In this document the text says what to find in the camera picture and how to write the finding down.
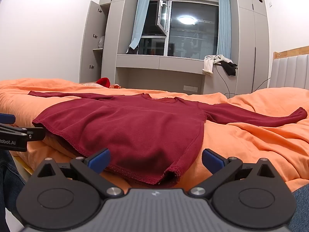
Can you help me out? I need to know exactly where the white cloth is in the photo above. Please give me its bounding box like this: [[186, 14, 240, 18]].
[[202, 54, 233, 77]]

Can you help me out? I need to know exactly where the light blue curtain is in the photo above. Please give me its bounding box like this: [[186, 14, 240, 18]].
[[129, 0, 152, 50], [216, 0, 232, 56]]

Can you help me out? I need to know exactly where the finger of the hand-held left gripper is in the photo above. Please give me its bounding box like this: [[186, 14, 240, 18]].
[[0, 113, 27, 136], [27, 127, 46, 142]]

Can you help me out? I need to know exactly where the person's right leg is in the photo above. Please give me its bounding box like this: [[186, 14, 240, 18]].
[[288, 184, 309, 232]]

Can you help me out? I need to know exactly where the grey window bench cabinet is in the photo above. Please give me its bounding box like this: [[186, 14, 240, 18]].
[[115, 54, 206, 95]]

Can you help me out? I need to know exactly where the wooden bed frame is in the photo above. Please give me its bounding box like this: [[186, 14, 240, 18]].
[[273, 45, 309, 59]]

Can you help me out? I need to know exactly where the red plush item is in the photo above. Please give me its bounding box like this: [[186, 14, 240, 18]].
[[97, 77, 111, 88]]

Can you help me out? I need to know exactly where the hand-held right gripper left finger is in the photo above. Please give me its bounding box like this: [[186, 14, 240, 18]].
[[36, 148, 125, 199]]

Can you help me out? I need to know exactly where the large glass window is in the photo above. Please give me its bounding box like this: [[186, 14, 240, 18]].
[[139, 0, 220, 61]]

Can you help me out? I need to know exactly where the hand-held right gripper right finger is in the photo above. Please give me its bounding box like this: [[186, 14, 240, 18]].
[[188, 148, 276, 199]]

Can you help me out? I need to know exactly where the black cable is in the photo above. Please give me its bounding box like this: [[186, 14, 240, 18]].
[[214, 64, 271, 97]]

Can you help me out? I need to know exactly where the grey padded headboard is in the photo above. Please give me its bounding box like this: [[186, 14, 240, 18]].
[[269, 53, 309, 90]]

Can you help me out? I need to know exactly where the dark red long-sleeve shirt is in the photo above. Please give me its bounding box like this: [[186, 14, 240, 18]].
[[28, 90, 308, 188]]

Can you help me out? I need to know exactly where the black cloth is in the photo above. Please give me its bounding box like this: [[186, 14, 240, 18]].
[[220, 61, 238, 76]]

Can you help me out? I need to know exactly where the person's leg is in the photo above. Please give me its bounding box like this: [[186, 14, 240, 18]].
[[288, 184, 309, 232], [0, 148, 27, 232]]

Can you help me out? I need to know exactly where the grey wardrobe with round hole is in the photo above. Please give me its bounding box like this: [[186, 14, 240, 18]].
[[235, 0, 270, 95]]

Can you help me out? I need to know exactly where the person's left leg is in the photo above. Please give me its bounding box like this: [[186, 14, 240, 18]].
[[0, 148, 27, 232]]

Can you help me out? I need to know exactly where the grey wardrobe with open door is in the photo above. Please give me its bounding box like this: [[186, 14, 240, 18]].
[[79, 0, 140, 85]]

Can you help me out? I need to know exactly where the open window sash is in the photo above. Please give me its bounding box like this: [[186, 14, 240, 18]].
[[156, 0, 171, 32]]

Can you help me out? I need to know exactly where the orange bed sheet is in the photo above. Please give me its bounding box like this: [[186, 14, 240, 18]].
[[0, 78, 309, 199]]

